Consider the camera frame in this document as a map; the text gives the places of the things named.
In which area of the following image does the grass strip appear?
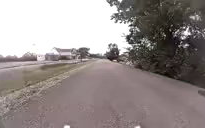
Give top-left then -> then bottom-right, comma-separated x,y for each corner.
0,62 -> 88,98

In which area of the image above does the dark leafy tree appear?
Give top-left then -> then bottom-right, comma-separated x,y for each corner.
75,46 -> 91,61

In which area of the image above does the distant line of trees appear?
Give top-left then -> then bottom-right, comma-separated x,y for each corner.
0,52 -> 38,63

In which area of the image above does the row of trees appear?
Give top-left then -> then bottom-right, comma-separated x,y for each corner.
106,0 -> 205,91

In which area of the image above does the white house with dark roof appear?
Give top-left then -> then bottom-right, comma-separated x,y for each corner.
44,46 -> 78,62

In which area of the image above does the pale gravel strip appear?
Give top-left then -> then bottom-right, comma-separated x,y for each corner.
0,61 -> 93,119

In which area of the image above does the grey side road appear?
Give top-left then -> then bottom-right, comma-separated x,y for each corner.
0,59 -> 78,73

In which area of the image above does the tall dark tree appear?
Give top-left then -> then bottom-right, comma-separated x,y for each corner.
105,42 -> 121,62

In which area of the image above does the small white building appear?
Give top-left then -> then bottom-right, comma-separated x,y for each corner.
36,54 -> 46,62

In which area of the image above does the grey asphalt road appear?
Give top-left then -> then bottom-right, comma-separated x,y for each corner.
0,59 -> 205,128

